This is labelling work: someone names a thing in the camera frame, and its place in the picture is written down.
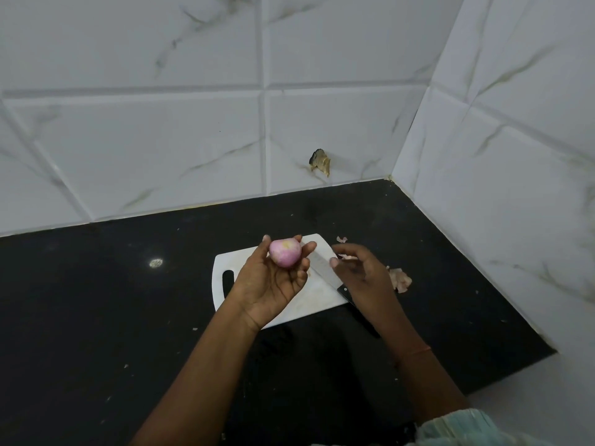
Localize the person's left hand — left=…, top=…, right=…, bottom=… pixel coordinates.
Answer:
left=226, top=234, right=318, bottom=333

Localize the person's left forearm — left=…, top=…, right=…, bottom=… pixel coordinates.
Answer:
left=130, top=304, right=260, bottom=446

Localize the person's right hand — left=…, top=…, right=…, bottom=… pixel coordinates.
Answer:
left=330, top=243, right=426, bottom=361

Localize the white plastic cutting board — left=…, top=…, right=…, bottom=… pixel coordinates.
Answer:
left=212, top=234, right=350, bottom=330

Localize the small onion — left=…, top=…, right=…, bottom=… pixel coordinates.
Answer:
left=269, top=238, right=303, bottom=269

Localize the black-handled kitchen knife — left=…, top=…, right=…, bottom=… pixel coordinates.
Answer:
left=302, top=248, right=383, bottom=339

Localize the orange thread bracelet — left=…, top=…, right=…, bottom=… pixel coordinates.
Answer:
left=395, top=346, right=432, bottom=365

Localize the person's right forearm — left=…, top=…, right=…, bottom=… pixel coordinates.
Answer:
left=395, top=350, right=470, bottom=426

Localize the pile of onion peels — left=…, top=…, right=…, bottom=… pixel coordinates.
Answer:
left=386, top=266, right=413, bottom=294

